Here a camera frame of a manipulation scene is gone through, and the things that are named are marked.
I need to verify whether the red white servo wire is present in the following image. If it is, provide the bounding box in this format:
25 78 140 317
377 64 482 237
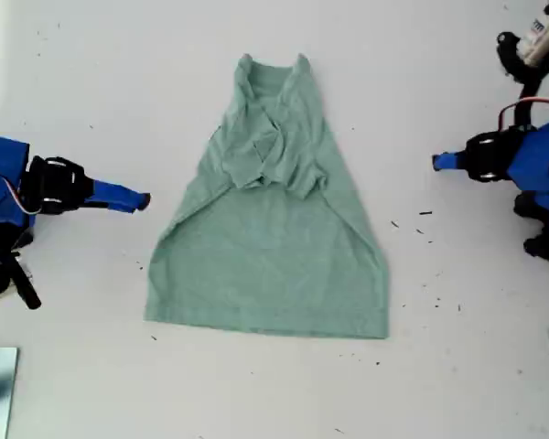
0 166 42 216
498 98 549 134

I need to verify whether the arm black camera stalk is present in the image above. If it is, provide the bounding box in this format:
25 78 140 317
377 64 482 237
9 218 37 253
516 68 548 134

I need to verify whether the green t-shirt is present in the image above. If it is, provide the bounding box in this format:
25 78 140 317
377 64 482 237
143 52 390 342

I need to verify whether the shiny steel plate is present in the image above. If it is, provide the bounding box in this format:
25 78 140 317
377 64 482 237
0 346 19 439

